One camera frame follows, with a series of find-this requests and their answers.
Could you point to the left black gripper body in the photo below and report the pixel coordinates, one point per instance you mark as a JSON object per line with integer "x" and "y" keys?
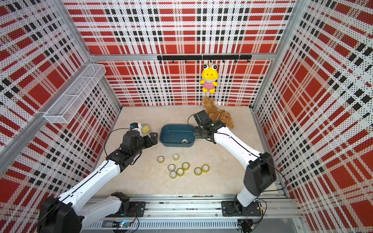
{"x": 144, "y": 143}

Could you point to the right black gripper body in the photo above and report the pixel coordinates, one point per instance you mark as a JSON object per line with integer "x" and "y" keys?
{"x": 198, "y": 133}

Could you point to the yellow tape roll one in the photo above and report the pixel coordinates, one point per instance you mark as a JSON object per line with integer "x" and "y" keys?
{"x": 161, "y": 159}

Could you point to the yellow tape roll two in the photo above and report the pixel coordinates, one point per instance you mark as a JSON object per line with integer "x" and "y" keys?
{"x": 176, "y": 157}

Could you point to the yellow tape roll eight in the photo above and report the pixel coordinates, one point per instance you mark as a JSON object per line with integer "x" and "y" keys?
{"x": 205, "y": 168}

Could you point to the yellow tape roll four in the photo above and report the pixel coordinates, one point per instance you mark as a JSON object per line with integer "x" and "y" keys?
{"x": 185, "y": 166}

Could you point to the yellow tape roll six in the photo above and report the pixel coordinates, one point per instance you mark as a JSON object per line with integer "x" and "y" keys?
{"x": 180, "y": 172}

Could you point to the yellow tape roll seven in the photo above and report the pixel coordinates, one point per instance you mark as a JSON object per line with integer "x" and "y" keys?
{"x": 198, "y": 171}

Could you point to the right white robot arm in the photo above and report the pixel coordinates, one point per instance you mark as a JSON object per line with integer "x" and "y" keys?
{"x": 259, "y": 167}

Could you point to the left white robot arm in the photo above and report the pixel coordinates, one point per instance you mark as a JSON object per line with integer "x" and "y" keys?
{"x": 68, "y": 212}

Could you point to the teal plastic storage box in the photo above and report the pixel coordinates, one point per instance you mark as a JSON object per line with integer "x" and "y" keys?
{"x": 172, "y": 135}

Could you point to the yellow tape roll five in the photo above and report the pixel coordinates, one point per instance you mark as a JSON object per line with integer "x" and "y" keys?
{"x": 173, "y": 175}

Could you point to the small yellow grey ball toy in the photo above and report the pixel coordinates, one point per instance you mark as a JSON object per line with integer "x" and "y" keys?
{"x": 145, "y": 128}

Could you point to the brown teddy bear plush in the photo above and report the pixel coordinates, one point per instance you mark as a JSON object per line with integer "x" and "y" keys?
{"x": 217, "y": 114}

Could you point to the yellow frog plush toy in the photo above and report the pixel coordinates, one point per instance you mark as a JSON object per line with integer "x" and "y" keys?
{"x": 209, "y": 78}

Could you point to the green circuit board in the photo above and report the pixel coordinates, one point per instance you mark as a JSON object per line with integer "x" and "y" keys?
{"x": 125, "y": 224}

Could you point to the black hook rail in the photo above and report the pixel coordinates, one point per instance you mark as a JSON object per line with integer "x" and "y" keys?
{"x": 202, "y": 57}

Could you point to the white wire mesh basket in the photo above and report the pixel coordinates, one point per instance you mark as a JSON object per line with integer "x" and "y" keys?
{"x": 67, "y": 106}

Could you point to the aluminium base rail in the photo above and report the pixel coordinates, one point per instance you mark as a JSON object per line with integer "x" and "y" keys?
{"x": 270, "y": 213}

